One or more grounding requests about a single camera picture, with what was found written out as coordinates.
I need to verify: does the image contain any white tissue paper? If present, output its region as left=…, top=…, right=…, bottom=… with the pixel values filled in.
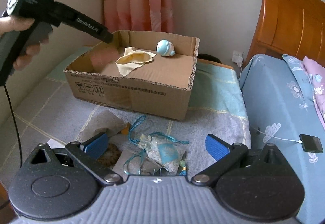
left=47, top=139, right=65, bottom=149

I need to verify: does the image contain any grey cloth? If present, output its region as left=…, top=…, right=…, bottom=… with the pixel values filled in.
left=77, top=107, right=174, bottom=178

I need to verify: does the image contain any yellow soft cloth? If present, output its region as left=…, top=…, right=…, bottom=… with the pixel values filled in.
left=115, top=47, right=156, bottom=77

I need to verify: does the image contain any blue round plush toy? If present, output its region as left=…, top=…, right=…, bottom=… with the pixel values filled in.
left=156, top=39, right=176, bottom=57

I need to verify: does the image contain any person's left hand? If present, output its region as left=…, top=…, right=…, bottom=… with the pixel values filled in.
left=0, top=15, right=50, bottom=71

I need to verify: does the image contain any brown hair scrunchie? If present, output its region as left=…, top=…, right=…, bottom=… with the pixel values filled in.
left=97, top=144, right=122, bottom=168

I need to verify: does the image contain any small orange bead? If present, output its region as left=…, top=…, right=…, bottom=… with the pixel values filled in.
left=121, top=123, right=131, bottom=135

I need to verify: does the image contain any blue sachet pouch with tassel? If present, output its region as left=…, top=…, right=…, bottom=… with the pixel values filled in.
left=123, top=114, right=190, bottom=177

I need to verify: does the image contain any grey checked blanket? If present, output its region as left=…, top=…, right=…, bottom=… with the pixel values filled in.
left=1, top=55, right=251, bottom=187

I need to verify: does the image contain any blue floral quilt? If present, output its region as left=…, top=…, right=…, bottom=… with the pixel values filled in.
left=240, top=54, right=324, bottom=223

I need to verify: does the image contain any black smartphone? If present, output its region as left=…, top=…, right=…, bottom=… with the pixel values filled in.
left=299, top=134, right=323, bottom=153

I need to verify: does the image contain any brown cardboard box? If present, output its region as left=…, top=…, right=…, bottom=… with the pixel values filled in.
left=64, top=31, right=200, bottom=120

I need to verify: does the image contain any purple floral quilt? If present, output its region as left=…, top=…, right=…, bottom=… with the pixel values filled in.
left=303, top=56, right=325, bottom=127

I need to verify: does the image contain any orange wooden headboard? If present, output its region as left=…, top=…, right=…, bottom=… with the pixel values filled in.
left=245, top=0, right=324, bottom=65

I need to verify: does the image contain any white charging cable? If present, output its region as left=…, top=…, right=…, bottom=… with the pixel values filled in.
left=249, top=126, right=304, bottom=144

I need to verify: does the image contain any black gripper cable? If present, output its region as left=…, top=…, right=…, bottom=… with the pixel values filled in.
left=2, top=84, right=24, bottom=166

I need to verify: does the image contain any white wall charger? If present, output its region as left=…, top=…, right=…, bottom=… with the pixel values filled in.
left=231, top=50, right=244, bottom=67

